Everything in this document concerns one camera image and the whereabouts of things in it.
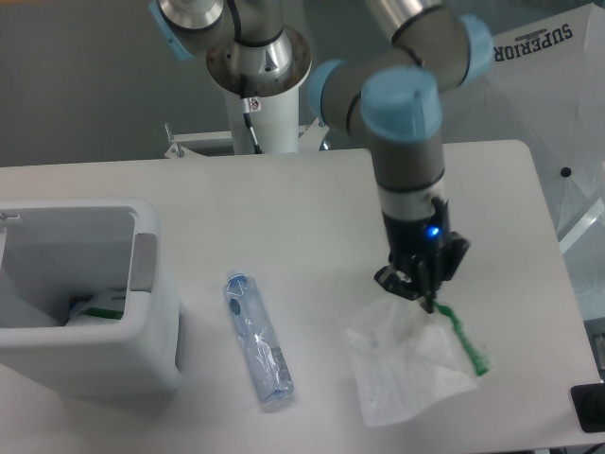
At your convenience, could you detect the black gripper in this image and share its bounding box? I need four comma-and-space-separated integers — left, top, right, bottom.
374, 212, 470, 314

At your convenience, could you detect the white green plastic bag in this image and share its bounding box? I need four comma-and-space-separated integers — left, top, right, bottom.
338, 294, 494, 428

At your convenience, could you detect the crushed clear plastic bottle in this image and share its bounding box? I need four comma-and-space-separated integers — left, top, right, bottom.
223, 270, 294, 412

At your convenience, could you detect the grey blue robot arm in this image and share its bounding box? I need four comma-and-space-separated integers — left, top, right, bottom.
149, 1, 493, 312

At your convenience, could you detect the white green trash in bin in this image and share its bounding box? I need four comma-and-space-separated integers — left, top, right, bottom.
66, 289, 127, 326

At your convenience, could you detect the white plastic trash can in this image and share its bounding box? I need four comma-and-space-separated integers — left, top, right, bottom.
1, 198, 182, 397

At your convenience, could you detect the black device at table edge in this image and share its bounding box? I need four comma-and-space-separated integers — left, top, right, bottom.
570, 383, 604, 433

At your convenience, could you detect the white Superior umbrella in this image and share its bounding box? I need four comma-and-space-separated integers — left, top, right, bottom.
443, 0, 605, 327

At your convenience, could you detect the white metal robot base frame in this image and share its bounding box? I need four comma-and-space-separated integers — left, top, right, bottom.
164, 119, 333, 159

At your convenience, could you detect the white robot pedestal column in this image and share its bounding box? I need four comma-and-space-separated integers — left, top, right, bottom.
222, 85, 300, 155

